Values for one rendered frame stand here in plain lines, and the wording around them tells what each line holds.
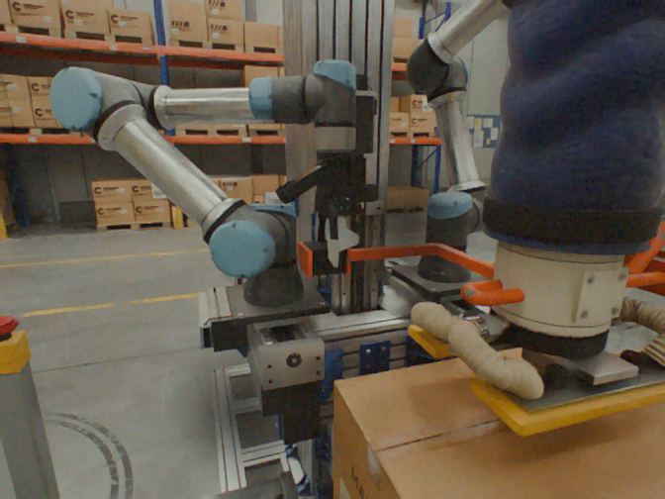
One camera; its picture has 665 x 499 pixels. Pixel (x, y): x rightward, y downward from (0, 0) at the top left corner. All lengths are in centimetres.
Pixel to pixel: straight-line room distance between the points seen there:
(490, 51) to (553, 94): 1109
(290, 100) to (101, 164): 832
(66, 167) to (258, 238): 845
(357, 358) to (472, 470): 48
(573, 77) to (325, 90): 37
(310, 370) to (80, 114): 67
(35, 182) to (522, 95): 895
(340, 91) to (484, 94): 1079
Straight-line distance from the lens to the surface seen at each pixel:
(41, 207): 925
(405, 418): 73
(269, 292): 91
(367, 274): 111
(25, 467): 122
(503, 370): 55
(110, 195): 767
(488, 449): 71
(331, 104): 71
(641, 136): 60
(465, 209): 109
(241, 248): 75
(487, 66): 1157
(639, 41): 59
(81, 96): 89
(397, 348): 109
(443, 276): 110
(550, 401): 60
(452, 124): 124
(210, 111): 93
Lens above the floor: 139
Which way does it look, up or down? 15 degrees down
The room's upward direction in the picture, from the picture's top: straight up
